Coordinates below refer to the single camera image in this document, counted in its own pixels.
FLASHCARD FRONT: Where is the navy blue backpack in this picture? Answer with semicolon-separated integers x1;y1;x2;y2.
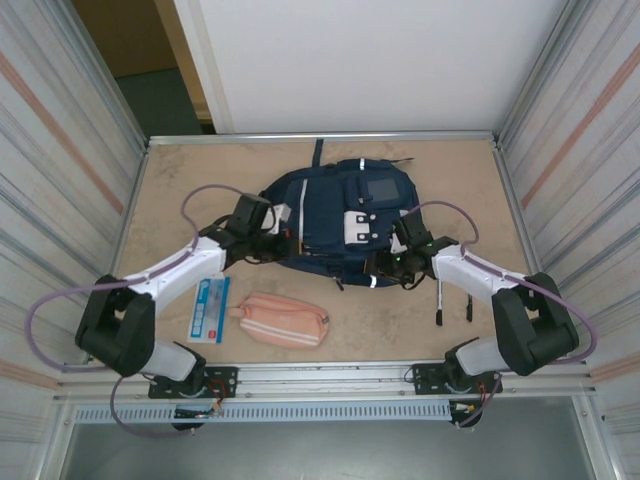
259;138;421;292

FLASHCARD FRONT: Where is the pink striped pencil case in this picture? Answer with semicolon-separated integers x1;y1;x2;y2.
238;292;331;350

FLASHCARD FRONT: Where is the blue white plastic card pack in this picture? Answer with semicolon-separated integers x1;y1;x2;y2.
187;276;232;345

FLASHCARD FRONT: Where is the aluminium table end bar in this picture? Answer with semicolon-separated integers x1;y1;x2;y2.
143;131;503;148

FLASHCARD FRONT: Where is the grey metal shelf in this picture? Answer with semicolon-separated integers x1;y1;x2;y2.
59;397;614;480

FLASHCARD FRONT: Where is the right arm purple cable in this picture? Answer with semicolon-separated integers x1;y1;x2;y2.
399;200;599;429

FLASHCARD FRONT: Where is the aluminium table side rail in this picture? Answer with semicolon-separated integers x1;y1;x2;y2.
492;139;569;357
91;142;151;364

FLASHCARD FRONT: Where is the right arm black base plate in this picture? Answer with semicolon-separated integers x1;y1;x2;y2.
410;363;504;396

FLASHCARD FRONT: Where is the long aluminium mounting rail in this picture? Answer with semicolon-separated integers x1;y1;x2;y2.
52;355;599;404

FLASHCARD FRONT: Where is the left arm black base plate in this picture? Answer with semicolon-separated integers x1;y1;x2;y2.
148;365;239;400

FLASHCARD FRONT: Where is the small wired connector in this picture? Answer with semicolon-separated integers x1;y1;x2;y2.
448;399;482;429

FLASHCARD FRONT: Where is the grey slotted cable duct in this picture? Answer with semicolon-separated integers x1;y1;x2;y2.
72;401;457;425

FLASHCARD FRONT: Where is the white door frame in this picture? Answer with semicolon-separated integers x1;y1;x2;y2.
172;0;236;135

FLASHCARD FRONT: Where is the small wired circuit board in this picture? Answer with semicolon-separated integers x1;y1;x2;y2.
173;402;225;420

